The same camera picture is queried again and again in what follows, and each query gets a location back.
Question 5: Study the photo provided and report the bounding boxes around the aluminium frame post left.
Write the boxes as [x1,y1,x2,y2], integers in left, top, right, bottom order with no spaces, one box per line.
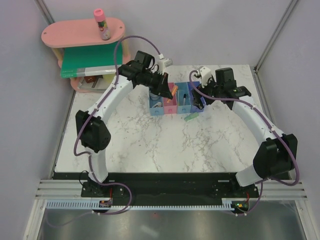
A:
[35,0,55,25]

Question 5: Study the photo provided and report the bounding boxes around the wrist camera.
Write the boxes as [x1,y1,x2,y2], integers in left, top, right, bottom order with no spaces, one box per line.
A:
[157,58,173,74]
[195,66,213,88]

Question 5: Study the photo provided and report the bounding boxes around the light blue bin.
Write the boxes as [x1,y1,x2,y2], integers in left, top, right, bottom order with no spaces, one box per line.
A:
[149,92,164,116]
[175,82,191,114]

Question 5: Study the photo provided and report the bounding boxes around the orange highlighter marker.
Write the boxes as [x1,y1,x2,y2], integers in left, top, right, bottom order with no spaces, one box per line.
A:
[167,84,178,103]

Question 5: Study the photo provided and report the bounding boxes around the black white pen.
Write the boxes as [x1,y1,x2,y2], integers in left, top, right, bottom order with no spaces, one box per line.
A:
[180,93,188,106]

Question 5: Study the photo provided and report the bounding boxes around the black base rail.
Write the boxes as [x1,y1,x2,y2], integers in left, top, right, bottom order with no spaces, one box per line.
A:
[79,171,292,208]

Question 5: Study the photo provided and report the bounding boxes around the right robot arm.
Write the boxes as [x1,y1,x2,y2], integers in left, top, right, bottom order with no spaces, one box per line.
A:
[189,66,300,197]

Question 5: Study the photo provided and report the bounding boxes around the green book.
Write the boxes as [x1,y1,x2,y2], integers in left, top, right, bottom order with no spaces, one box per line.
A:
[60,42,123,79]

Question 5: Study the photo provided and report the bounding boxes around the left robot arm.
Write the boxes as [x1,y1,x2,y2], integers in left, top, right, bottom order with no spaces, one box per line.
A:
[75,51,173,197]

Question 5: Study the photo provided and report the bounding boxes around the brown toy on shelf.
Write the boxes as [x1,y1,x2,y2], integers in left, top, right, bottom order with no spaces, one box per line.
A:
[84,76,97,84]

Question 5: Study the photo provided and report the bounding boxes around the green eraser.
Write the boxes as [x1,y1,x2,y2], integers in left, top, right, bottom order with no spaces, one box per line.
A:
[184,112,199,122]

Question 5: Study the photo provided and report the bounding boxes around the aluminium frame post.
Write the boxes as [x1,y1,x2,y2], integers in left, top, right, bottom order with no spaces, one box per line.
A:
[252,0,300,75]
[35,0,55,25]

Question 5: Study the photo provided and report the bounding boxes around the aluminium frame post right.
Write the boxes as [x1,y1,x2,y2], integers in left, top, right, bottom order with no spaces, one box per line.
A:
[252,0,300,75]

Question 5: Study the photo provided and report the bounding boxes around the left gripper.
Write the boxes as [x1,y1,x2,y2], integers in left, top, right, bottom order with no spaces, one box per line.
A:
[142,71,173,100]

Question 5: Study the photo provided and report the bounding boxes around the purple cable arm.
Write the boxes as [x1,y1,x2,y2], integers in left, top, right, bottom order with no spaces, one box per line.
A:
[188,69,301,217]
[46,35,165,227]

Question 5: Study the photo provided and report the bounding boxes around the yellow cup on shelf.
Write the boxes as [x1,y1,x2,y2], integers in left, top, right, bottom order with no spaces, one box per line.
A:
[102,74,116,85]

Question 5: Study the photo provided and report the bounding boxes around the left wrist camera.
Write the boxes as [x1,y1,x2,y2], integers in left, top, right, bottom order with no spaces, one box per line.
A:
[157,58,173,74]

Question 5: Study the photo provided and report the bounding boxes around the dark blue plastic bin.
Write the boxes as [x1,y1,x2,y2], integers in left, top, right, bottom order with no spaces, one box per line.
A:
[187,82,206,113]

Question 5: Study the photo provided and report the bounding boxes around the pink plastic bin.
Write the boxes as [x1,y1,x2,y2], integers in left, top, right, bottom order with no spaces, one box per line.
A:
[162,94,178,115]

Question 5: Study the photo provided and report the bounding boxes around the pink wooden shelf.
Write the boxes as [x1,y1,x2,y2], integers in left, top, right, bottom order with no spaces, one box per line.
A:
[40,17,136,94]

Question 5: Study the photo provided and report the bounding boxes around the white cable duct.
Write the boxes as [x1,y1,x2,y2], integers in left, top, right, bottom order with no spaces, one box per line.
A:
[45,198,245,211]

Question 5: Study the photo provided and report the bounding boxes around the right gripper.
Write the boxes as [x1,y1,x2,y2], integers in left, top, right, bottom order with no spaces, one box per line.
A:
[191,74,223,110]

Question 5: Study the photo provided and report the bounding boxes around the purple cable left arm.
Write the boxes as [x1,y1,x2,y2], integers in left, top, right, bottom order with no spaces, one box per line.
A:
[46,35,165,227]

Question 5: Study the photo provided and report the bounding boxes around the pink capped bottle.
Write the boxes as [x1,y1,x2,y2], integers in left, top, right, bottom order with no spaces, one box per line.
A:
[93,8,111,41]

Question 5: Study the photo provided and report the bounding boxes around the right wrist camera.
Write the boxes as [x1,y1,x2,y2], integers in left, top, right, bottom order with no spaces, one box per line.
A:
[195,66,213,88]

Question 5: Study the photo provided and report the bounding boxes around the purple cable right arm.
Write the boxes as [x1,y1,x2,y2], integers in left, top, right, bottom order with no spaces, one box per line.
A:
[188,69,301,217]

